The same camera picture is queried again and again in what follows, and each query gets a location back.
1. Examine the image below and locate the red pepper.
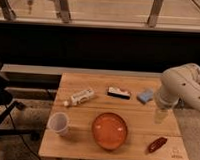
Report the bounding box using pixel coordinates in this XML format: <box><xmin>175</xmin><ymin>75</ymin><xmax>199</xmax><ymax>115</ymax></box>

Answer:
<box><xmin>147</xmin><ymin>137</ymin><xmax>167</xmax><ymax>153</ymax></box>

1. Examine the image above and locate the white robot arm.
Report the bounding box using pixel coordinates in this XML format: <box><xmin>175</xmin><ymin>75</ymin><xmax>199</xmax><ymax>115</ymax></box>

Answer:
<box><xmin>154</xmin><ymin>63</ymin><xmax>200</xmax><ymax>123</ymax></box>

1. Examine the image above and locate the blue sponge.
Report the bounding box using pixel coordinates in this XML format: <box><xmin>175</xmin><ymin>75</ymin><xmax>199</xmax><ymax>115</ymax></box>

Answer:
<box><xmin>137</xmin><ymin>89</ymin><xmax>154</xmax><ymax>104</ymax></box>

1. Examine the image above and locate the orange round plate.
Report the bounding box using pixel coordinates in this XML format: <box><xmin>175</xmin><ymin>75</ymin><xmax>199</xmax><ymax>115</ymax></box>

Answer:
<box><xmin>91</xmin><ymin>113</ymin><xmax>128</xmax><ymax>151</ymax></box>

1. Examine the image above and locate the black and white eraser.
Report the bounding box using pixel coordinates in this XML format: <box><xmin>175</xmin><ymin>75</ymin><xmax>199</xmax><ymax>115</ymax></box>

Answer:
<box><xmin>107</xmin><ymin>87</ymin><xmax>131</xmax><ymax>100</ymax></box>

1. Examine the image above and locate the black office chair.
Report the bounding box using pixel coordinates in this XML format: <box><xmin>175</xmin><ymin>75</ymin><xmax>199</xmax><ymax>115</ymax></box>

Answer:
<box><xmin>0</xmin><ymin>57</ymin><xmax>44</xmax><ymax>150</ymax></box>

